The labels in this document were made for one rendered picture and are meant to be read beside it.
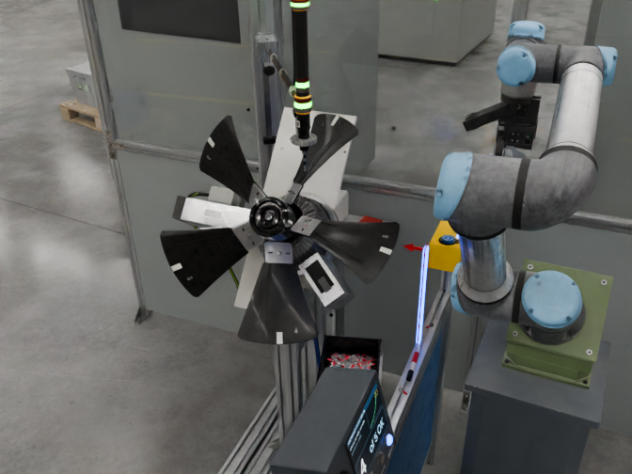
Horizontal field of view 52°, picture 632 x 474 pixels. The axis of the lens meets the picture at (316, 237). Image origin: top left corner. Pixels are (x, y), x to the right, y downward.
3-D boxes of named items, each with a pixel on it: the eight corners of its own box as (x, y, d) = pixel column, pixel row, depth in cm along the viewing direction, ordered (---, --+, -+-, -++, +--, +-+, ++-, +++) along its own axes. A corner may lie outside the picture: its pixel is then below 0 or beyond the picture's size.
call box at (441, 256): (438, 246, 216) (440, 218, 210) (468, 252, 212) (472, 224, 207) (426, 271, 203) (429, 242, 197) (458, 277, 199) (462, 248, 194)
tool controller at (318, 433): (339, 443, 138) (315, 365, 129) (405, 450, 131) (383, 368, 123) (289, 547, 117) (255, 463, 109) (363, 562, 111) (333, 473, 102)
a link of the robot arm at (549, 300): (576, 339, 141) (579, 331, 129) (512, 326, 146) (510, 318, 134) (583, 285, 144) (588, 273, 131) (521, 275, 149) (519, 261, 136)
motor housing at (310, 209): (260, 262, 211) (244, 257, 199) (276, 196, 214) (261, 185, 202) (325, 277, 204) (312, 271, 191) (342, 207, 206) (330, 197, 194)
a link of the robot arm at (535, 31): (505, 26, 135) (511, 18, 141) (498, 78, 140) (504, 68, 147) (545, 29, 132) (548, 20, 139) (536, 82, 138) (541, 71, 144)
